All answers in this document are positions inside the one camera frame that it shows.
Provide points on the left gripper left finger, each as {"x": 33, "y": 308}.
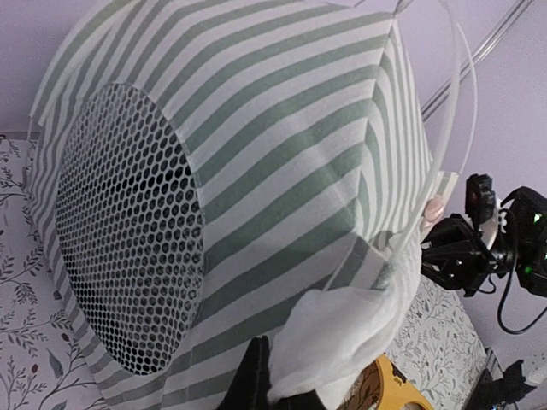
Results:
{"x": 251, "y": 382}

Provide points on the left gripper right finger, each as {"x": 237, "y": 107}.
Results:
{"x": 305, "y": 401}

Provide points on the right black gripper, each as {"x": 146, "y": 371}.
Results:
{"x": 455, "y": 256}

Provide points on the yellow double bowl holder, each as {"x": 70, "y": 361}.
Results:
{"x": 385, "y": 387}

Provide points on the green striped pet tent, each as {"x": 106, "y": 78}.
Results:
{"x": 214, "y": 171}

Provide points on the floral patterned table mat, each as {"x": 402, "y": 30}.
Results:
{"x": 437, "y": 348}

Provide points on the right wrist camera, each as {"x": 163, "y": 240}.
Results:
{"x": 482, "y": 207}

